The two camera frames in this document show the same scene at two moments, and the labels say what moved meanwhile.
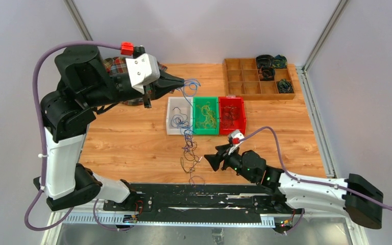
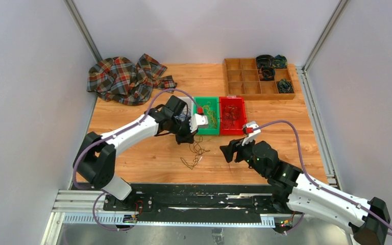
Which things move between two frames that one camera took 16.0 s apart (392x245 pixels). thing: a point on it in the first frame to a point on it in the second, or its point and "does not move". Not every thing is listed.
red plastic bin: x=231 y=115 does not move
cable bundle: x=193 y=159 to x=195 y=148
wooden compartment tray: x=242 y=81 does not move
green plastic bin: x=205 y=117 does not move
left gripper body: x=120 y=93 to x=184 y=131
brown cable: x=230 y=114 does not move
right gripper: x=215 y=160 to x=236 y=144
